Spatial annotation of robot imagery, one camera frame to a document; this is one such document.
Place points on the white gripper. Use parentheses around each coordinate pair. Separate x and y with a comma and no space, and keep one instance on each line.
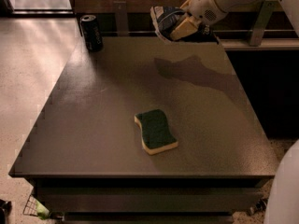
(204,8)

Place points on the blue chip bag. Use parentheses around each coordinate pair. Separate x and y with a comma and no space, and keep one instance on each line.
(166,19)

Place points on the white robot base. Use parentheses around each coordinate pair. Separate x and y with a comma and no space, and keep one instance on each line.
(283,202)

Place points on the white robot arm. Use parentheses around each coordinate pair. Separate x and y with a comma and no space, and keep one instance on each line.
(290,7)

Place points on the black pepsi can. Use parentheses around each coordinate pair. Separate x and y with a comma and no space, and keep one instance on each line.
(91,32)

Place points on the green yellow sponge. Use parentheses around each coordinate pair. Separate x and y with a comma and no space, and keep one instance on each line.
(155,133)

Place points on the green item in basket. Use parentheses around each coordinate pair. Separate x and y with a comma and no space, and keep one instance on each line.
(41,211)

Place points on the grey metal bracket left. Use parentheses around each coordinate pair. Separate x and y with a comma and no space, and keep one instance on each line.
(121,17)

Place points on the grey metal bracket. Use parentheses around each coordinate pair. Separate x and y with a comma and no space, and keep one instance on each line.
(263,17)
(121,17)

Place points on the grey metal bracket right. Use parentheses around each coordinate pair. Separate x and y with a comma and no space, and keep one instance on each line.
(263,17)

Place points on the black white striped handle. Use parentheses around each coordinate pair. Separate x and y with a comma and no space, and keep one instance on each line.
(258,207)

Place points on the wire basket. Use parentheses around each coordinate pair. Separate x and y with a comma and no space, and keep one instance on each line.
(30,208)

